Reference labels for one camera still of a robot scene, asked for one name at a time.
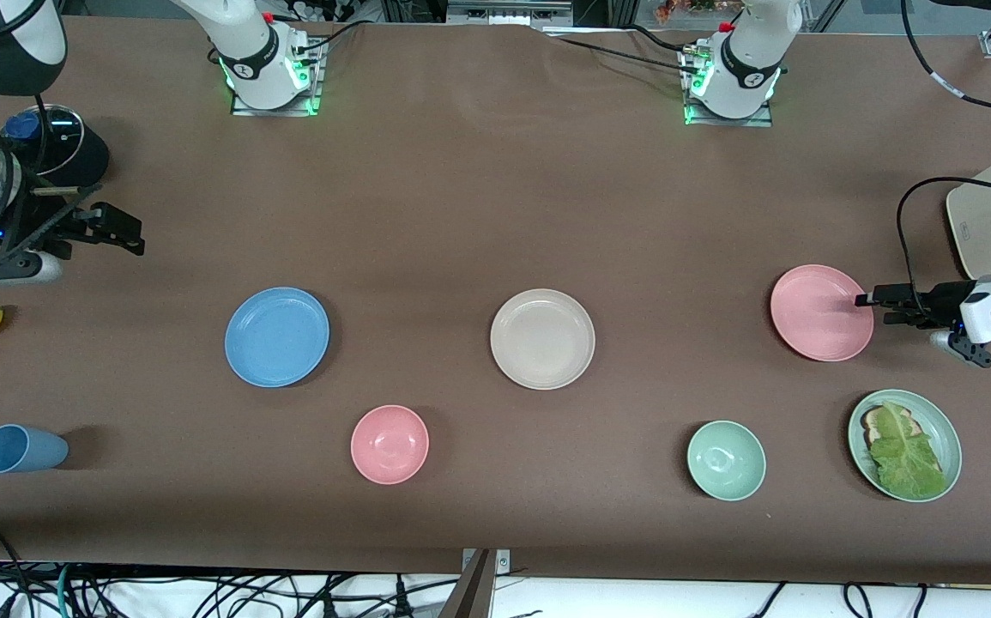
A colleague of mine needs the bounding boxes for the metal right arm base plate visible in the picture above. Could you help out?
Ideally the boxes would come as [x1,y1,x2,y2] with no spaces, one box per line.
[231,39,323,117]

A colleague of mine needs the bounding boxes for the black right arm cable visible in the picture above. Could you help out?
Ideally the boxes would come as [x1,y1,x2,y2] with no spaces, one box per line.
[0,82,106,258]

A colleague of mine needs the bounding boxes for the blue plate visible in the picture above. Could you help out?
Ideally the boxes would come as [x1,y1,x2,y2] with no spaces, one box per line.
[224,287,330,389]

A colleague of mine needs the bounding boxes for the toasted bread slice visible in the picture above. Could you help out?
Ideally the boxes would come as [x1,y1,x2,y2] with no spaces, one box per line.
[861,406,925,447]

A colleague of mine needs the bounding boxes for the metal table bracket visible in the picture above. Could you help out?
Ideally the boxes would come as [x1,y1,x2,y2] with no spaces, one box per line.
[461,548,511,576]

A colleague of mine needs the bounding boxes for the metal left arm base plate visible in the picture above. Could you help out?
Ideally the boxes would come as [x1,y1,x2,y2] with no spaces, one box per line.
[684,47,775,128]

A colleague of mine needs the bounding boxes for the dark diagonal bar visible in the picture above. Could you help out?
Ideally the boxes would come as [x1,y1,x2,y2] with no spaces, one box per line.
[439,549,496,618]

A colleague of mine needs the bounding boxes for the orange artificial flowers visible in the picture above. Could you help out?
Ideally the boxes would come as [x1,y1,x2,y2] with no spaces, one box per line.
[656,0,749,25]

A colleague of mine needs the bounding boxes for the brown table mat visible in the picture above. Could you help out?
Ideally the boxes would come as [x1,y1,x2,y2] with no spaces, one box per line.
[0,15,991,586]

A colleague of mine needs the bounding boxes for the blue cup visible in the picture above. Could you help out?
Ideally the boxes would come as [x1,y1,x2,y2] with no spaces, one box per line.
[0,424,69,475]

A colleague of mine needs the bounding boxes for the beige plate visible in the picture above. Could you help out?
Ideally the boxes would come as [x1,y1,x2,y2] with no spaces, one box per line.
[489,288,596,391]

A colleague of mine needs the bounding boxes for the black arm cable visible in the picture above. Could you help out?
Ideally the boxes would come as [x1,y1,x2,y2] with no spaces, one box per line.
[897,0,991,320]
[0,82,106,258]

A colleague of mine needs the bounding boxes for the pink bowl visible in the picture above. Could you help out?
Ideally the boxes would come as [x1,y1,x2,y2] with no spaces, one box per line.
[350,404,430,486]

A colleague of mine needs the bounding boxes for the black pot blue handle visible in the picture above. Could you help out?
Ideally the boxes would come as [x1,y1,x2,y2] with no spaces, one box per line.
[2,105,111,197]

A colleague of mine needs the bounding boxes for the green plate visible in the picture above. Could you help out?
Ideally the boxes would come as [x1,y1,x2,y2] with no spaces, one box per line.
[847,389,963,503]

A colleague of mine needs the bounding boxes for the grey metal fixture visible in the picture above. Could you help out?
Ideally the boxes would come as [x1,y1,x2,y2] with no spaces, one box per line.
[446,0,573,27]

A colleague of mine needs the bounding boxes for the glass lid blue knob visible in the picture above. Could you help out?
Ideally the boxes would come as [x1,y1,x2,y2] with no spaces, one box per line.
[2,105,84,177]

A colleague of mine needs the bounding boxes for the black base cable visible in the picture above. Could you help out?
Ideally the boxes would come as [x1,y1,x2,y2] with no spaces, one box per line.
[293,19,376,57]
[547,33,706,78]
[624,24,702,57]

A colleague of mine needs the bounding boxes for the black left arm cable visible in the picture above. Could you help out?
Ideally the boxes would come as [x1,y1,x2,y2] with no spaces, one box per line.
[897,0,991,320]

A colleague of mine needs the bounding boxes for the pink plate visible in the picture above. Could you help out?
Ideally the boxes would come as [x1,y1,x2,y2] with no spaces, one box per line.
[770,264,875,362]

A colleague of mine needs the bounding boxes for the green bowl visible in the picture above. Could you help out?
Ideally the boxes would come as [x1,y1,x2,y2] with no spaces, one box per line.
[686,420,767,502]

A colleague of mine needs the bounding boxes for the green lettuce leaf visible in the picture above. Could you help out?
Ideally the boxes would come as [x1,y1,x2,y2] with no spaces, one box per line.
[867,401,949,500]

